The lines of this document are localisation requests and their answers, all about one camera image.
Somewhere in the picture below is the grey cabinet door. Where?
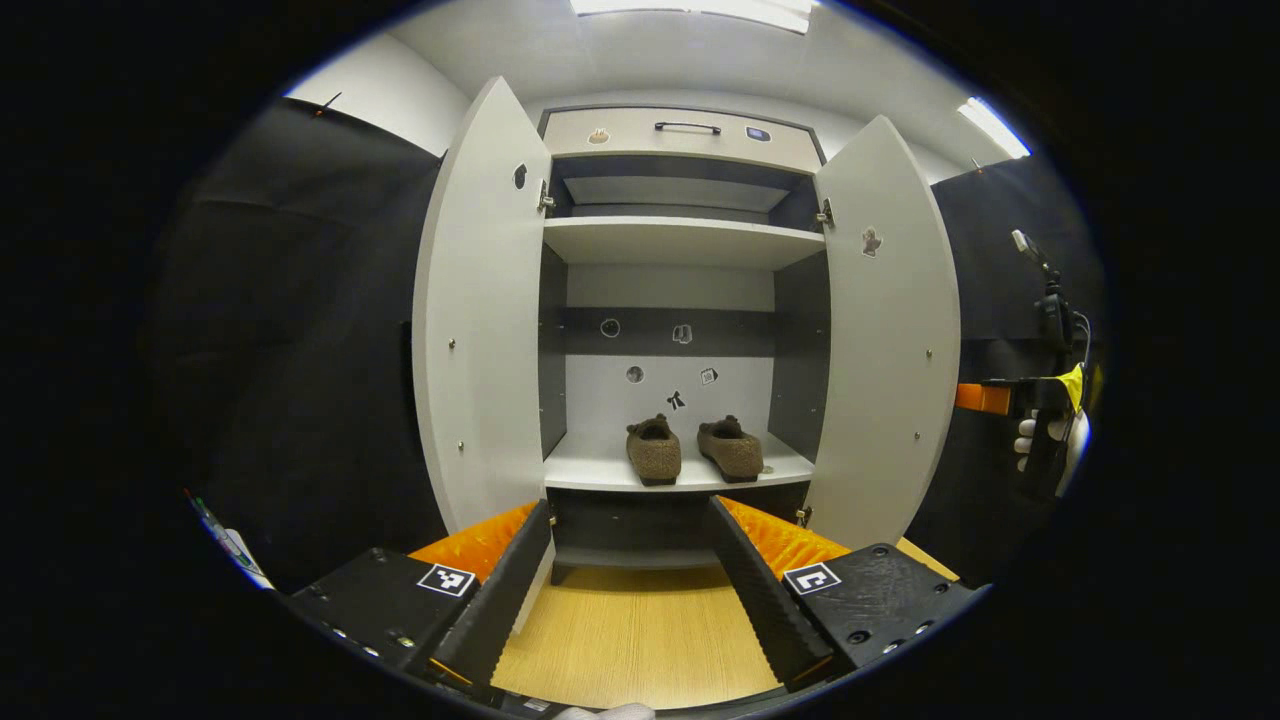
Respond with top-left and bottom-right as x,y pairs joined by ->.
800,115 -> 963,551
412,75 -> 557,636

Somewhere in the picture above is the long ceiling light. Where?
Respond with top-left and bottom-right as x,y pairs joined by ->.
570,0 -> 816,34

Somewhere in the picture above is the grey shoe cabinet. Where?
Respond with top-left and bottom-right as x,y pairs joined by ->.
412,75 -> 963,636

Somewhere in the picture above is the small ceiling light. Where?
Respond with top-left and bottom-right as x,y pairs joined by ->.
957,97 -> 1031,159

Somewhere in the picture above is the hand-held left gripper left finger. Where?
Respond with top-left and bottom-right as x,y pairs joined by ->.
285,498 -> 554,691

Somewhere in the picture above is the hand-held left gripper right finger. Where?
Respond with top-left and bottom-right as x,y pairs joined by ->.
706,494 -> 986,693

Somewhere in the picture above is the beige cabinet drawer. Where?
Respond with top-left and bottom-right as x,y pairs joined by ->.
540,105 -> 826,176

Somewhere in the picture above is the black backdrop cloth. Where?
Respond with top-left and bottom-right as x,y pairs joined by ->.
150,97 -> 1106,591

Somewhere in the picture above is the brown fuzzy shoe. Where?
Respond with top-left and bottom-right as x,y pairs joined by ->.
626,413 -> 683,487
697,414 -> 765,484

